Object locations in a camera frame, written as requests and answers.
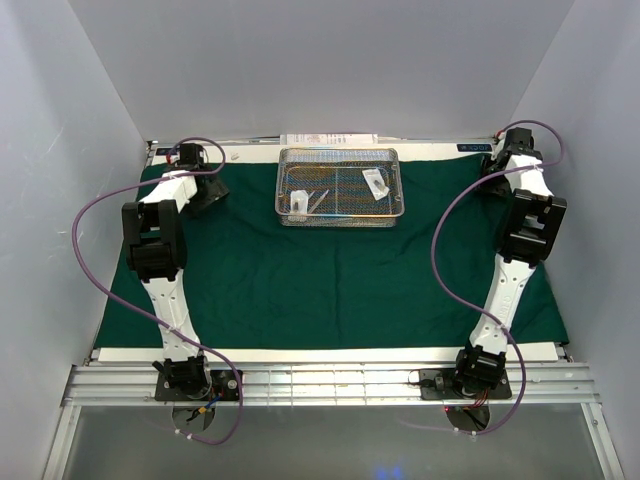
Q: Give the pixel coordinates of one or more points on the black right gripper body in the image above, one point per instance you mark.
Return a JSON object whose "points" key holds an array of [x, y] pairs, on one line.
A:
{"points": [[496, 184]]}

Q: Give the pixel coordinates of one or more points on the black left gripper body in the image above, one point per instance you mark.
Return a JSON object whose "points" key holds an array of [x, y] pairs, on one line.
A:
{"points": [[209, 195]]}

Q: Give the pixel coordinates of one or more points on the dark green surgical drape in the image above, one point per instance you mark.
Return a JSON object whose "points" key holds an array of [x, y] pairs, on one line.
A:
{"points": [[252, 283]]}

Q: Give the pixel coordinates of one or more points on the metal wire mesh tray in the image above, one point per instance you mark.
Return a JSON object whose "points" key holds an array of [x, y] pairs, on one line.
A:
{"points": [[349, 203]]}

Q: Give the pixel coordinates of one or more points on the clear pouch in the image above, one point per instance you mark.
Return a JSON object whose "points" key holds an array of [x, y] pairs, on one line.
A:
{"points": [[376, 183], [299, 203]]}

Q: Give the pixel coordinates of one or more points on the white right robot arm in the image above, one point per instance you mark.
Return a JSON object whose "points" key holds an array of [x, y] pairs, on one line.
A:
{"points": [[524, 240]]}

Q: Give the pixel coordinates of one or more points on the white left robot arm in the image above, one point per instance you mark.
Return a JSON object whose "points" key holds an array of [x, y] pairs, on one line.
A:
{"points": [[156, 251]]}

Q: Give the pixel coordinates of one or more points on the silver surgical scissors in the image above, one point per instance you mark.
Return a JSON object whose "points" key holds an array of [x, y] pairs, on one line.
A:
{"points": [[317, 203]]}

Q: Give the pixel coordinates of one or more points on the blue label right corner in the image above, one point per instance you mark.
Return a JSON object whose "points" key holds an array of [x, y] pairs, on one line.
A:
{"points": [[474, 147]]}

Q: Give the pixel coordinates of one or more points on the blue label corner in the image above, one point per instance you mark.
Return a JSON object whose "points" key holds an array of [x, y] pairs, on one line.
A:
{"points": [[164, 151], [474, 147]]}

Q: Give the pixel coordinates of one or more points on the blue label left corner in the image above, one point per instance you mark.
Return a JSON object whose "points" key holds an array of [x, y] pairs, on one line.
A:
{"points": [[164, 151]]}

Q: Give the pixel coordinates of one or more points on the white paper sheet at back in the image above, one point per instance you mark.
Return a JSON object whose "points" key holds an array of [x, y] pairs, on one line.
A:
{"points": [[328, 139]]}

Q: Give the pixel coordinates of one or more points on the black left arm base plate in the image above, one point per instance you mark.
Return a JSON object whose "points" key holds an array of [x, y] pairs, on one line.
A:
{"points": [[193, 388]]}

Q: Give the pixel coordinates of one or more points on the aluminium front frame rail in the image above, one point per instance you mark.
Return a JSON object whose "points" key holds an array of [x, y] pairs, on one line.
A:
{"points": [[333, 385]]}

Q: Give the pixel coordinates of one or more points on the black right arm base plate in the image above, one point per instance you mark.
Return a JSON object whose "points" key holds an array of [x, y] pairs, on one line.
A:
{"points": [[442, 384]]}

